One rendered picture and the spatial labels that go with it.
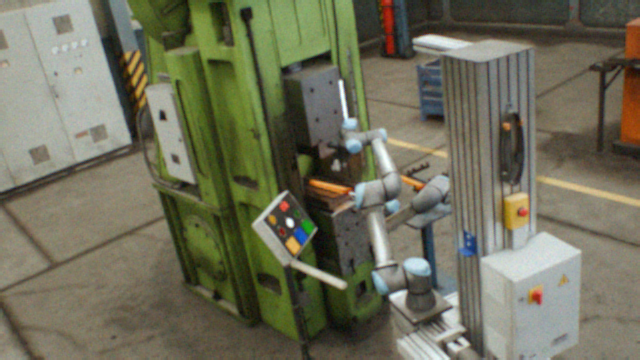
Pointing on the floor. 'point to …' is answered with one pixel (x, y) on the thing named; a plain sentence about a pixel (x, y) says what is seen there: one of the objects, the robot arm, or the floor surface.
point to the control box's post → (296, 311)
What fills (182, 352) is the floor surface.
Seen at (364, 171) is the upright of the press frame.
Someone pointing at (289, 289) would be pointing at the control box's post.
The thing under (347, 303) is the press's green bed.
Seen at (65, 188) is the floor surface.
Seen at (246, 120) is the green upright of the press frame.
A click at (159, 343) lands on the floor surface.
